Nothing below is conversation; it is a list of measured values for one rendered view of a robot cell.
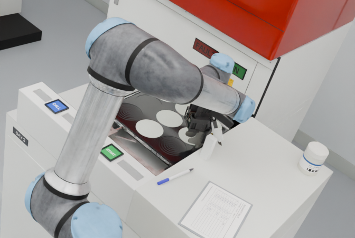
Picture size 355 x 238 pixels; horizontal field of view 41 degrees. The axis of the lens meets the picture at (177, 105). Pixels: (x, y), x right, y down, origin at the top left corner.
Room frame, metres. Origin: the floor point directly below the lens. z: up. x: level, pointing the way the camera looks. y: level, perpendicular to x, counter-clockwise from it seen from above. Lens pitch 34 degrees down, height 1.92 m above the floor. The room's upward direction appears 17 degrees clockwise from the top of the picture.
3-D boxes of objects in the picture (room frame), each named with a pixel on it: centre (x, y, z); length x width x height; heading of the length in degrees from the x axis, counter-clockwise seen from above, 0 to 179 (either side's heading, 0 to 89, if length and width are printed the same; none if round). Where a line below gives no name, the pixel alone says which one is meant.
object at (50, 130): (1.12, 0.26, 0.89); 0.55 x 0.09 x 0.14; 59
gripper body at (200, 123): (1.27, -0.09, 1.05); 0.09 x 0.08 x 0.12; 112
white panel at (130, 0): (1.69, 0.06, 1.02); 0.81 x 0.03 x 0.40; 59
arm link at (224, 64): (1.27, -0.09, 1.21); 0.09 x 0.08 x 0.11; 149
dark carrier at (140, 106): (1.40, 0.01, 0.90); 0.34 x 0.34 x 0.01; 59
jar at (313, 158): (1.26, -0.48, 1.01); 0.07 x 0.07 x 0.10
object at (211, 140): (1.18, -0.14, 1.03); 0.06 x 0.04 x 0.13; 149
